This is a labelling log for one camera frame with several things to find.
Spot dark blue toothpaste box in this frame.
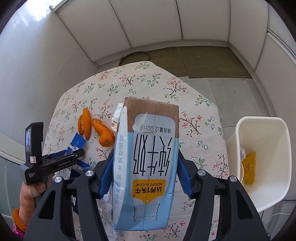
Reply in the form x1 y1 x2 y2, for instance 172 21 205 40
66 132 92 214

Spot yellow snack wrapper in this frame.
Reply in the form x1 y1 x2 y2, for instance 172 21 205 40
243 152 256 185

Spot blue brown milk carton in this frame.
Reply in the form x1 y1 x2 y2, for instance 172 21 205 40
112 97 179 231

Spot clear plastic bottle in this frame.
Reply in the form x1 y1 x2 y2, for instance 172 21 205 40
97 192 122 241

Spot white paper cup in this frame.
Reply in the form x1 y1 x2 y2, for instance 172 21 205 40
240 146 246 183

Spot white plastic trash bin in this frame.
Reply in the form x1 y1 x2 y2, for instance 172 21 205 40
226 116 292 212

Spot white lower kitchen cabinets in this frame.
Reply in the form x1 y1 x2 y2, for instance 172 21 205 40
49 0 296 209

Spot person's left hand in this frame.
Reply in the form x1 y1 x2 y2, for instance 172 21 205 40
18 174 53 225

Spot orange sleeve cuff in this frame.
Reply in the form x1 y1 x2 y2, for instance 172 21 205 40
12 209 28 233

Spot floral tablecloth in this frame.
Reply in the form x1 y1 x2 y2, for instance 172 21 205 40
43 61 229 240

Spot crumpled white tissue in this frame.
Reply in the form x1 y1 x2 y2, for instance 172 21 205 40
111 102 123 132

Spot round woven mat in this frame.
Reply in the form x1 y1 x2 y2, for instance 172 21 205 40
118 51 151 66

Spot green floor mat right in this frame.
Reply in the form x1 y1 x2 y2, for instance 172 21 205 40
178 46 251 78

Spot green floor mat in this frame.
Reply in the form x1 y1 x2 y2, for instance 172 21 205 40
178 46 251 78
147 47 188 77

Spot green floor mat left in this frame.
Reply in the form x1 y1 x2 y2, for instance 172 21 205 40
147 47 188 77

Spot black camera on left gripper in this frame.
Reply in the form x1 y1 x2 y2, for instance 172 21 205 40
20 121 44 185

